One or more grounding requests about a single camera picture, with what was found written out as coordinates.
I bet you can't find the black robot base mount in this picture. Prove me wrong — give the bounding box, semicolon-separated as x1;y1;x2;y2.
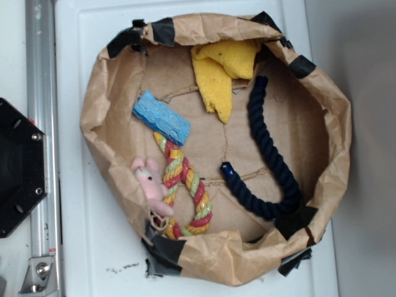
1;98;47;238

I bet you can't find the dark blue rope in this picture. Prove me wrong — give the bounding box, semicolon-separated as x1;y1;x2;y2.
220;75;303;221

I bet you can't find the pink plush mouse toy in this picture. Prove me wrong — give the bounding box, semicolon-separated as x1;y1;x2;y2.
131;157;174;217

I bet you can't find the yellow microfiber cloth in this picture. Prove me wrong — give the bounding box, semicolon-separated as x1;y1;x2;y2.
191;40;261;124

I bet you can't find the multicolour braided rope toy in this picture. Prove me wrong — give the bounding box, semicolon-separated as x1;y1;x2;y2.
153;132;213;239

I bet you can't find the aluminium extrusion rail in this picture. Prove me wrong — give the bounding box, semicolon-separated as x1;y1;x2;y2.
25;1;65;296

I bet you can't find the metal corner bracket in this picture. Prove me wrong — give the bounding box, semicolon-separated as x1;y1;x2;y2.
18;256;58;296

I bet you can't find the light blue sponge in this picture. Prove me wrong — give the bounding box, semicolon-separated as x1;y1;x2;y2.
132;90;191;146

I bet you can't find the brown paper bag bin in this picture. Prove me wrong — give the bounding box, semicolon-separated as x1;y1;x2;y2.
80;12;351;286

